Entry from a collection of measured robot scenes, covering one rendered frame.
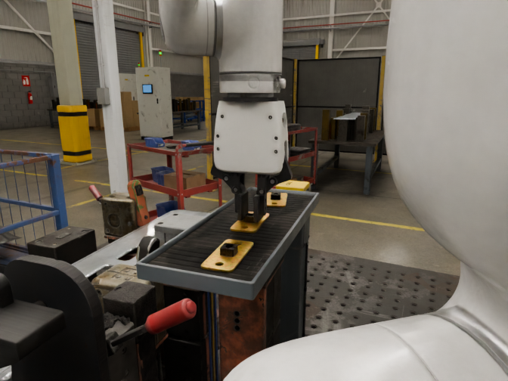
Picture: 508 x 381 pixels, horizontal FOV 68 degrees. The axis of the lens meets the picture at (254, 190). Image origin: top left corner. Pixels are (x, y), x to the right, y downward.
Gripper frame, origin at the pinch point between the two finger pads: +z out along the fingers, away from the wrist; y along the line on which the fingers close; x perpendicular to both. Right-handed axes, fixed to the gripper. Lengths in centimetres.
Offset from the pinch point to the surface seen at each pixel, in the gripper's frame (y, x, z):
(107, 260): 35.4, -11.3, 18.7
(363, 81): -3, -736, -34
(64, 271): 10.7, 24.8, 0.2
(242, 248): -2.0, 10.1, 2.3
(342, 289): -12, -68, 49
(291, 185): -1.4, -24.2, 2.7
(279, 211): -2.9, -6.5, 2.7
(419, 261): -65, -260, 119
